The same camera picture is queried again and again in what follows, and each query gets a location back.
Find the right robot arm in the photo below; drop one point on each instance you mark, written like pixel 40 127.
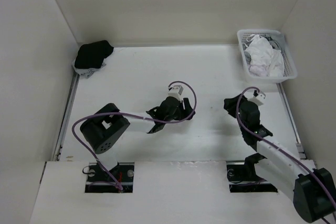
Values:
pixel 311 189

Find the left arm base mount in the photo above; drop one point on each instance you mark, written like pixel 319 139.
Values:
pixel 98 181

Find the grey tank top in basket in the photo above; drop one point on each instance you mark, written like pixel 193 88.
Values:
pixel 275 45

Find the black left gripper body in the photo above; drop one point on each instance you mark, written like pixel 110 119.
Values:
pixel 179 114

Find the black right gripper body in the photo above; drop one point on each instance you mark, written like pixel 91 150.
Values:
pixel 232 107

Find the white tank top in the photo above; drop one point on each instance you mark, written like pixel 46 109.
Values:
pixel 262 60

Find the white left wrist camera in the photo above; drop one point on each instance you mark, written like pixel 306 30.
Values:
pixel 176 92

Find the folded grey tank top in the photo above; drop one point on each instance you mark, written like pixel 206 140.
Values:
pixel 87 73

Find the white plastic laundry basket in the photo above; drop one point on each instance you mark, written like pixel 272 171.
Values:
pixel 290 71

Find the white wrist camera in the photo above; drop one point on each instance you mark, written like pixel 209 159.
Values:
pixel 258 98
pixel 176 92

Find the folded black tank top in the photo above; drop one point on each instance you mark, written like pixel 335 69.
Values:
pixel 93 55

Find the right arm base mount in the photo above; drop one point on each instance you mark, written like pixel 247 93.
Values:
pixel 242 177

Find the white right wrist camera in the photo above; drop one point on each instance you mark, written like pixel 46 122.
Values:
pixel 258 98

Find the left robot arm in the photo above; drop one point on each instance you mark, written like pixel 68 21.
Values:
pixel 103 129

